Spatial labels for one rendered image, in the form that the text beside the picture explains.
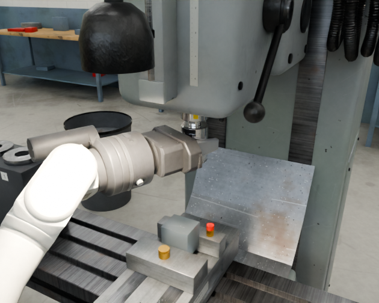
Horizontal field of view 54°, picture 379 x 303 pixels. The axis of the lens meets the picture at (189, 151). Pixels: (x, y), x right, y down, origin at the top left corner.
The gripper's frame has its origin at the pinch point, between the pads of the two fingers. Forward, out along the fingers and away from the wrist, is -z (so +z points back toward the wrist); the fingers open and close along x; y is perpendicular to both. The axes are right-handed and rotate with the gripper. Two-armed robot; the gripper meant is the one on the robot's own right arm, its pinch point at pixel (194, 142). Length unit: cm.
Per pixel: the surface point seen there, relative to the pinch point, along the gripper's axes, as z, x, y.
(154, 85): 11.7, -6.0, -12.9
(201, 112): 5.5, -8.5, -8.8
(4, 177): 25, 42, 17
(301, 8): -21.1, -3.3, -21.9
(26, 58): -143, 686, 93
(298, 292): -16.6, -14.7, 32.5
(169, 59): 9.6, -6.6, -16.2
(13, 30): -107, 592, 35
